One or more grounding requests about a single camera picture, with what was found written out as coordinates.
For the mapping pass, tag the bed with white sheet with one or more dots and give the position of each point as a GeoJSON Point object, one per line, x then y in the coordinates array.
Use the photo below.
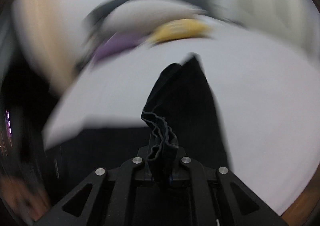
{"type": "Point", "coordinates": [250, 103]}

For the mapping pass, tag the cream curtain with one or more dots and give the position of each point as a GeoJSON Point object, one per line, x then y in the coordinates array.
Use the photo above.
{"type": "Point", "coordinates": [45, 28]}

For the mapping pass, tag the yellow cushion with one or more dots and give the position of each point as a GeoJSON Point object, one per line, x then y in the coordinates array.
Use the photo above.
{"type": "Point", "coordinates": [177, 29]}

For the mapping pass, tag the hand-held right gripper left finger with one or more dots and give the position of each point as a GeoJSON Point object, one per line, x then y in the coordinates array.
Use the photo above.
{"type": "Point", "coordinates": [142, 166]}

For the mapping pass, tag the purple cushion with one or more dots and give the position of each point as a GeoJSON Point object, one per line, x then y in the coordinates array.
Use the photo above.
{"type": "Point", "coordinates": [115, 45]}

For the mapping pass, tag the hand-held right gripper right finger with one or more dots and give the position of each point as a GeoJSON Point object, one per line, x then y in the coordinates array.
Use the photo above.
{"type": "Point", "coordinates": [182, 168]}

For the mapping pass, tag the long white pillow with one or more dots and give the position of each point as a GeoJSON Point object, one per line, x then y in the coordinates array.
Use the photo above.
{"type": "Point", "coordinates": [140, 15]}

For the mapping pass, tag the black pants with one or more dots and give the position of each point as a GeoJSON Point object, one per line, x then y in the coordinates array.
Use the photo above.
{"type": "Point", "coordinates": [190, 106]}

